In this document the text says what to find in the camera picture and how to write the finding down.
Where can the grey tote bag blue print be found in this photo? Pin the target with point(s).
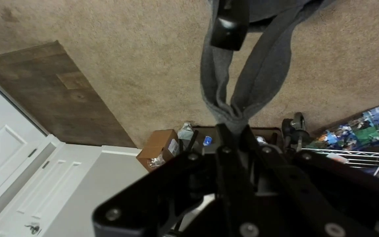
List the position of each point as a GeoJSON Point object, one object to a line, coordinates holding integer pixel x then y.
{"type": "Point", "coordinates": [263, 66]}

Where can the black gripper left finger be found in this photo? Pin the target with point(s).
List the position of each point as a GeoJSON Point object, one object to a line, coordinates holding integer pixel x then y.
{"type": "Point", "coordinates": [237, 192]}

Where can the white plastic bottle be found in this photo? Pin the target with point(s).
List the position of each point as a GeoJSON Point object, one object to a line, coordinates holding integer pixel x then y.
{"type": "Point", "coordinates": [184, 132]}

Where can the brown cardboard box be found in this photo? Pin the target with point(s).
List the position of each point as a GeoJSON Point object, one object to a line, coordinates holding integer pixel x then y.
{"type": "Point", "coordinates": [158, 146]}

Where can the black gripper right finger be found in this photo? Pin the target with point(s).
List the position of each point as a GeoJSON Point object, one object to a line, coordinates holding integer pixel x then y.
{"type": "Point", "coordinates": [312, 201]}

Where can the white panelled door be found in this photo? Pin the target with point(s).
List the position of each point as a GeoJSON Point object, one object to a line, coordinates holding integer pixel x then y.
{"type": "Point", "coordinates": [45, 188]}
{"type": "Point", "coordinates": [0, 140]}

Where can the blue capped bottle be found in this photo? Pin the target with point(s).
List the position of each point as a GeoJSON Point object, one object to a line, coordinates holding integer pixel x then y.
{"type": "Point", "coordinates": [206, 140]}

